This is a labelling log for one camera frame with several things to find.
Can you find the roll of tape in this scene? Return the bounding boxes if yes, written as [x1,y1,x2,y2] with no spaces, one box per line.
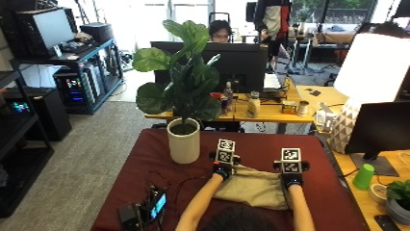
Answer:
[368,183,390,205]

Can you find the blue-framed equipment rack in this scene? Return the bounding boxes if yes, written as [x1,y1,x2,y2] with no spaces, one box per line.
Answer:
[10,38,125,116]

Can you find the white lampshade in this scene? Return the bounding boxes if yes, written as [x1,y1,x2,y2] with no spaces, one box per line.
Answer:
[333,33,410,105]

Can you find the light wooden desk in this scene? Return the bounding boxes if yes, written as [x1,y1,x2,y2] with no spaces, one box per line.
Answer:
[332,148,410,231]

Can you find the green plastic cup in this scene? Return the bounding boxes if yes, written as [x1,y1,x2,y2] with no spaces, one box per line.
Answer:
[352,163,377,192]

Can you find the yellow can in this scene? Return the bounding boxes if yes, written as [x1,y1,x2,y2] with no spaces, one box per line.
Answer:
[281,100,299,116]

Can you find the dark glass bottle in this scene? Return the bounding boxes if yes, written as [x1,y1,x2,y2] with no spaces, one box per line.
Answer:
[223,81,236,113]

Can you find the white can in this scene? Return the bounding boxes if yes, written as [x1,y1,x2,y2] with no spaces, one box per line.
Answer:
[296,100,310,117]

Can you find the black monitor with stand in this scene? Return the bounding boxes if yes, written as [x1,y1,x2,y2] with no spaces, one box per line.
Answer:
[344,101,410,178]

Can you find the long wooden desk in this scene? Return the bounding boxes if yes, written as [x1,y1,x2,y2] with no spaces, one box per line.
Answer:
[144,84,349,125]

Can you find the computer tower with lights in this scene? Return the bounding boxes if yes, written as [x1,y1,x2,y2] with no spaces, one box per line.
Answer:
[52,68,94,108]

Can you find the person's left hand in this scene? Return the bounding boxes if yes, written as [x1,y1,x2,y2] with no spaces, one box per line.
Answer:
[208,150,243,181]

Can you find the white cylindrical plant pot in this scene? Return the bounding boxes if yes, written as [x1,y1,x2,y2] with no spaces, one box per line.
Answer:
[165,117,201,165]

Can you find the person's right hand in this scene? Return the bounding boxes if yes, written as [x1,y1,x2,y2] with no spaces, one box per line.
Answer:
[273,160,312,189]

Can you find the white marker cube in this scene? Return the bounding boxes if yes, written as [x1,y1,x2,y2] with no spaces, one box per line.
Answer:
[215,138,237,166]
[280,147,304,174]

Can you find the thin black cable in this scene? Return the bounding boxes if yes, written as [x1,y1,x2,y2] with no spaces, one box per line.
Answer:
[147,169,216,210]

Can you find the plain black computer tower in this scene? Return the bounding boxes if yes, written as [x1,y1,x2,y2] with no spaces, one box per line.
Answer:
[30,87,74,142]

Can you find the black box device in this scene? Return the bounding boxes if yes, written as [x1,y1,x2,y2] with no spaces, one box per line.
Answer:
[117,202,144,231]

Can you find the monitor on rack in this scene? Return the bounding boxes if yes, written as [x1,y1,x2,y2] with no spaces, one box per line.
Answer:
[16,6,80,59]

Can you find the white patterned lamp base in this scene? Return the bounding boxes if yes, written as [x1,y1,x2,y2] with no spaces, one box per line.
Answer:
[328,97,365,155]

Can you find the small plant in grey pot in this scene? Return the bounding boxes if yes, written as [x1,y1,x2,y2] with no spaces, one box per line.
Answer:
[385,179,410,225]

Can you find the small dark bottle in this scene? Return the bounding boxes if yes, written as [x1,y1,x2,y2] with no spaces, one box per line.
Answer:
[220,95,231,116]

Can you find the black shelf unit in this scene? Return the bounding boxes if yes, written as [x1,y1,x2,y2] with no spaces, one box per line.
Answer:
[0,70,55,219]

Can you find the white carton box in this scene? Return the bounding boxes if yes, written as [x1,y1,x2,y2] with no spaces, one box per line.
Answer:
[314,102,337,133]

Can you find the large-leaf green plant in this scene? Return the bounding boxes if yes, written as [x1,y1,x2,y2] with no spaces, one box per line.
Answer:
[132,19,224,127]

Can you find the black case on rack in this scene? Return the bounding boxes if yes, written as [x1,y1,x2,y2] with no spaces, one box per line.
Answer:
[79,21,116,45]

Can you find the beige squeeze bottle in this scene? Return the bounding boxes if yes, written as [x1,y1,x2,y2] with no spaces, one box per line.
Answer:
[247,90,263,119]

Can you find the black device with blue screen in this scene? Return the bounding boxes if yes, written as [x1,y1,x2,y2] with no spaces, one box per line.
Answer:
[147,186,169,226]

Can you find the black monitor on wooden desk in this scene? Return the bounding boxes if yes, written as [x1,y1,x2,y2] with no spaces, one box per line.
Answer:
[151,40,271,94]

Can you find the dark red tablecloth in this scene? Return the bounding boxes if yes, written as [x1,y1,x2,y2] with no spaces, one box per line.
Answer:
[90,128,372,231]

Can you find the beige cloth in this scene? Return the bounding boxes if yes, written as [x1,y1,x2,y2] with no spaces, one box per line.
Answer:
[213,164,292,212]

